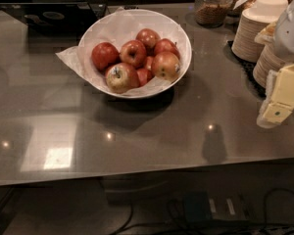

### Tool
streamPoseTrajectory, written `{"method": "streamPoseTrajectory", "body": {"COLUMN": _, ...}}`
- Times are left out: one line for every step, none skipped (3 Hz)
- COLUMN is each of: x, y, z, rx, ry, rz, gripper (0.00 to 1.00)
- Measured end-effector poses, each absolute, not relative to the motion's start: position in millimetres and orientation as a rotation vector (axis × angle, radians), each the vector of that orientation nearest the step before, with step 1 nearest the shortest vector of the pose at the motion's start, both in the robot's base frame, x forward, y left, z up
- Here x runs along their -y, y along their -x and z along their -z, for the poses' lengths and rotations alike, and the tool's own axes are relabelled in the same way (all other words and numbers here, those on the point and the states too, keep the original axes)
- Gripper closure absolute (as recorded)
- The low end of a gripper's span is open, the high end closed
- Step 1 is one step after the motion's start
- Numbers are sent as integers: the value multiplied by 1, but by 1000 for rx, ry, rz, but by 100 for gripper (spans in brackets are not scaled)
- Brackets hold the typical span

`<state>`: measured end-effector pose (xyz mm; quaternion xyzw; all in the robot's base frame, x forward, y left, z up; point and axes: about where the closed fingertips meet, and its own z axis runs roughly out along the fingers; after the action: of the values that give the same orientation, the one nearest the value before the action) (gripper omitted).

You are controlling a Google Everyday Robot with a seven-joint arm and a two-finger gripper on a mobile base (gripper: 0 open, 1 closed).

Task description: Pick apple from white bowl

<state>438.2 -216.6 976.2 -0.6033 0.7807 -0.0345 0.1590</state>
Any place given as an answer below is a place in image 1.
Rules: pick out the paper bowl stack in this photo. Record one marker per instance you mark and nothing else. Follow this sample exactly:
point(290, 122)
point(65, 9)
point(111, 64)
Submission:
point(266, 62)
point(252, 21)

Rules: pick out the white paper bowl liner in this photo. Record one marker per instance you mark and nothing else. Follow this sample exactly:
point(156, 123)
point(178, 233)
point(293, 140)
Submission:
point(72, 57)

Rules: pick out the black tray with tape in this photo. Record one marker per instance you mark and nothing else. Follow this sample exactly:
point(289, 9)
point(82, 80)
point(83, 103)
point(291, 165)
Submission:
point(56, 18)

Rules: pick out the rear paper bowl stack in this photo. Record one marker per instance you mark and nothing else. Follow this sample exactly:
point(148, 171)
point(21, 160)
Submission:
point(252, 21)

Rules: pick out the dark box under table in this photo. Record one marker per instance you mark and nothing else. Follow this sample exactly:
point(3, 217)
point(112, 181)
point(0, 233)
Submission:
point(200, 207)

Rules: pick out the small red apple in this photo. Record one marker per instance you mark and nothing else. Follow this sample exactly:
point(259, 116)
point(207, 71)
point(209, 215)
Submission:
point(148, 63)
point(144, 76)

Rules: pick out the red-yellow apple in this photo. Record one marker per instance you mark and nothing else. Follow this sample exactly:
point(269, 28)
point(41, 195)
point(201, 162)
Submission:
point(166, 65)

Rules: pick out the small red apple middle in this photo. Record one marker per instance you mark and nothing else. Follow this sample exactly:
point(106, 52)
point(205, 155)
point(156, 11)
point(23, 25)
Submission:
point(148, 63)

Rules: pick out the glass jar with cereal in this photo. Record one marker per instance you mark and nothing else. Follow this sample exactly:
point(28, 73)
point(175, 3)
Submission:
point(211, 13)

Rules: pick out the white ceramic bowl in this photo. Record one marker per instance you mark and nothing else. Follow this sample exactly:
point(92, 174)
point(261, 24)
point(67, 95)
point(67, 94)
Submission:
point(101, 25)

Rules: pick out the front paper bowl stack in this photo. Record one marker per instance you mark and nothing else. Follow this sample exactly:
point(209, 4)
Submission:
point(266, 62)

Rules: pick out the red apple back right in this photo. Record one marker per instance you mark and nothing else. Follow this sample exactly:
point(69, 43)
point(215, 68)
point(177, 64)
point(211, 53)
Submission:
point(165, 45)

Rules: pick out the black mat under stacks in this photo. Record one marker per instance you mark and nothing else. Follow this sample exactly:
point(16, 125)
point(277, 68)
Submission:
point(256, 89)

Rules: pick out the small red apple front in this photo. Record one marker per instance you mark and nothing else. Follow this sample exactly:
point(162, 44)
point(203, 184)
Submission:
point(144, 76)

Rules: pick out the red apple far left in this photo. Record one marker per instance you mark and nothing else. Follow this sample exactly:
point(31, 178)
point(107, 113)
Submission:
point(103, 55)

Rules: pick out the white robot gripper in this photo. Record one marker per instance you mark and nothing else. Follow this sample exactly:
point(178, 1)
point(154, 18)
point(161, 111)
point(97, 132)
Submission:
point(290, 33)

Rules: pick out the red apple centre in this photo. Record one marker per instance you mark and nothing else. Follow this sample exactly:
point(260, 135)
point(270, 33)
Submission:
point(134, 53)

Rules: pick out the yellow-red apple front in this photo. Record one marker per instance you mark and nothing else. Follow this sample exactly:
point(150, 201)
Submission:
point(121, 77)

